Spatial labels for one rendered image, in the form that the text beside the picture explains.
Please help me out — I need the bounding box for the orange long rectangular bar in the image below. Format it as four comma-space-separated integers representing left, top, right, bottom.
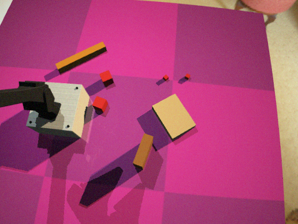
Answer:
55, 42, 107, 73

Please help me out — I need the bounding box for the orange square block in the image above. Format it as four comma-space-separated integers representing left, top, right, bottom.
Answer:
133, 133, 153, 170

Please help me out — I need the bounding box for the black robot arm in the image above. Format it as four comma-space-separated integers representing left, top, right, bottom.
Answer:
0, 81, 61, 121

